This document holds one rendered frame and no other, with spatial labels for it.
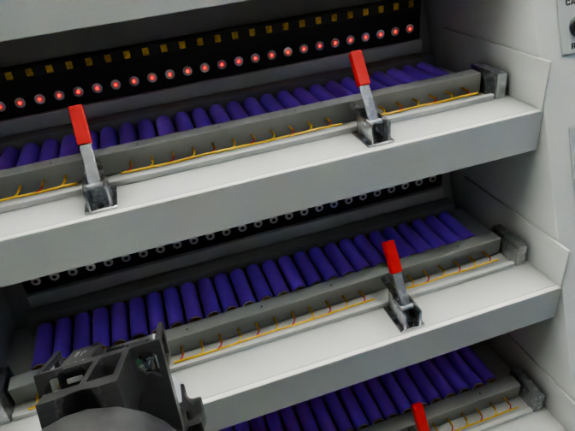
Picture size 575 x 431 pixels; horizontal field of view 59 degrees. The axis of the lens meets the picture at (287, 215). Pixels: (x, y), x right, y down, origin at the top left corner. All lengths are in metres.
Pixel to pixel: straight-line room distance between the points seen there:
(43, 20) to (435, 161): 0.38
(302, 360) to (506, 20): 0.42
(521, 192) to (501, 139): 0.10
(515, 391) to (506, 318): 0.15
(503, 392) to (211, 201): 0.46
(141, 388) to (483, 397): 0.50
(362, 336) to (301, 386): 0.08
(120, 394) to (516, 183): 0.51
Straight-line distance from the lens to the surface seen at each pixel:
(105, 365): 0.31
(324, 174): 0.48
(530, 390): 0.73
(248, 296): 0.58
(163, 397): 0.32
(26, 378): 0.58
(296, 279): 0.59
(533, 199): 0.63
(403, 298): 0.55
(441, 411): 0.70
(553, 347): 0.70
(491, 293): 0.61
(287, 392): 0.54
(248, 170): 0.48
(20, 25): 0.48
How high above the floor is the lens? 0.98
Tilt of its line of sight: 12 degrees down
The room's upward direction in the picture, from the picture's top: 12 degrees counter-clockwise
